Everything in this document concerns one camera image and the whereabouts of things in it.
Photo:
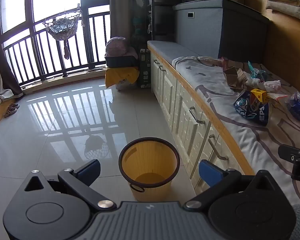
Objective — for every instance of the grey bench cushion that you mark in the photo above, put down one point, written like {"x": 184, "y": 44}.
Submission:
{"x": 170, "y": 51}

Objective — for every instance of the teal plastic wrapper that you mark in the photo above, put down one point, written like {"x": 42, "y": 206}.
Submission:
{"x": 256, "y": 71}

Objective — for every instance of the dark grey box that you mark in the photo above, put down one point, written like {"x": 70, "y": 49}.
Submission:
{"x": 122, "y": 60}

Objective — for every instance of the black shelf unit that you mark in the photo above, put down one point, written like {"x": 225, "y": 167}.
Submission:
{"x": 162, "y": 10}

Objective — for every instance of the teal patterned bag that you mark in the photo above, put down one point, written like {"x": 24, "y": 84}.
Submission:
{"x": 139, "y": 25}

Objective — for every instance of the white plastic bag red print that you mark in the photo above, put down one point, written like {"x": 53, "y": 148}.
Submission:
{"x": 270, "y": 85}

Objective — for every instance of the printed cream blanket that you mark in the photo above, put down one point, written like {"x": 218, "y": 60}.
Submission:
{"x": 230, "y": 140}

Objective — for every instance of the small yellow box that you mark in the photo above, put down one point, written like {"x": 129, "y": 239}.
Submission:
{"x": 258, "y": 95}

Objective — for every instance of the dark brown curtain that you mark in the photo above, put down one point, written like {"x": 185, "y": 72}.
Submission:
{"x": 0, "y": 62}

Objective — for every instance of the crushed blue drink can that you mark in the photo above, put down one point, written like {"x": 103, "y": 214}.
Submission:
{"x": 250, "y": 111}

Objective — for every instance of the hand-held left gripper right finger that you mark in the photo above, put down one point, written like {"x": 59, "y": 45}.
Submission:
{"x": 210, "y": 173}

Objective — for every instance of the grey storage box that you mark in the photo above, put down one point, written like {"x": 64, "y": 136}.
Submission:
{"x": 202, "y": 30}

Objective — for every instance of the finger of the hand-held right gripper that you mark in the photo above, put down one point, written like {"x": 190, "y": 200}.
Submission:
{"x": 298, "y": 156}

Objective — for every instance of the black balcony railing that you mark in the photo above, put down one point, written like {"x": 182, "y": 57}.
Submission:
{"x": 52, "y": 55}

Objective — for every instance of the cream cabinet with wooden top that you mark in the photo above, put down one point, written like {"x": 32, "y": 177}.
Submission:
{"x": 182, "y": 97}

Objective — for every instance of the torn brown cardboard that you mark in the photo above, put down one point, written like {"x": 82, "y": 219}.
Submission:
{"x": 236, "y": 78}

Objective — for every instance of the wooden headboard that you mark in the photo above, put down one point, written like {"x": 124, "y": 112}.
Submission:
{"x": 287, "y": 42}

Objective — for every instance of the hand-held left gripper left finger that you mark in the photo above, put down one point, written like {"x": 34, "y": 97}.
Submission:
{"x": 88, "y": 171}

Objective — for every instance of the pink cushion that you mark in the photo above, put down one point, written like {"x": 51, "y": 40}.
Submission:
{"x": 116, "y": 46}

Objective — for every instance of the yellow bin with dark rim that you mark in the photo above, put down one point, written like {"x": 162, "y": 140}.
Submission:
{"x": 150, "y": 165}

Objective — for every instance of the beige shoe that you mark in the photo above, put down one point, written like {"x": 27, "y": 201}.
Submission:
{"x": 14, "y": 105}
{"x": 10, "y": 112}

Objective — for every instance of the dark green box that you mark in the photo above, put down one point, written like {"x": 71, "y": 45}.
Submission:
{"x": 145, "y": 67}

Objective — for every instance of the clear plastic bag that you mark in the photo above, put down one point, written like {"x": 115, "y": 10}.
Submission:
{"x": 277, "y": 98}

